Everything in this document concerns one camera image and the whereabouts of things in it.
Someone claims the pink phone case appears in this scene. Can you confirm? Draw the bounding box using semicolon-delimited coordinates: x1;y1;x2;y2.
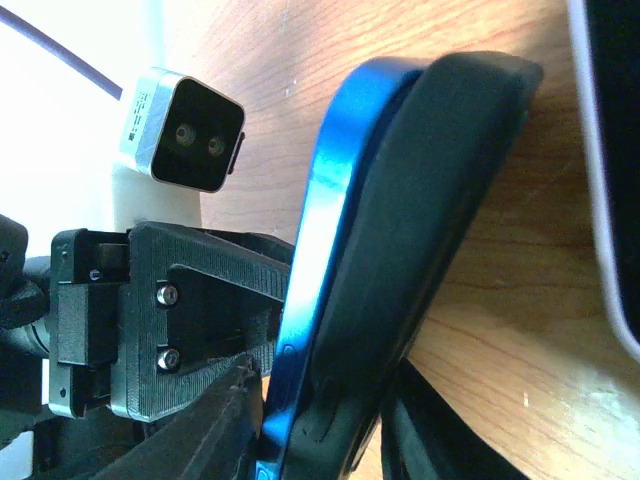
567;1;639;360

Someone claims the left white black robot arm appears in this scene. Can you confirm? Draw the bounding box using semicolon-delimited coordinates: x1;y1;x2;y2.
1;218;293;479

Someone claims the black phone case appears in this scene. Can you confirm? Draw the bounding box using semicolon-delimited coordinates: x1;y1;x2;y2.
252;57;424;479
282;52;543;479

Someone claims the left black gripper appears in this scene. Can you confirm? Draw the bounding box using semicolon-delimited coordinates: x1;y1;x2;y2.
47;222;293;420

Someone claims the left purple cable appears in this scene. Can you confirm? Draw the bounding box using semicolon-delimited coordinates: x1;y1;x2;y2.
0;7;124;100

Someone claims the dark maroon cased phone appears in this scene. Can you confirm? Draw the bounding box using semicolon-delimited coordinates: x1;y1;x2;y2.
586;1;639;340

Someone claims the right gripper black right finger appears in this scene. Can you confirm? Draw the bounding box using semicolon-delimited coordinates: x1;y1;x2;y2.
381;359;526;480

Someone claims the black phone case front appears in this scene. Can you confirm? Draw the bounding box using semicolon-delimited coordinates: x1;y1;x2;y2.
282;52;543;479

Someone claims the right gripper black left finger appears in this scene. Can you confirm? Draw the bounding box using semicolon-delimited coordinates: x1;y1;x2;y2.
85;354;263;479

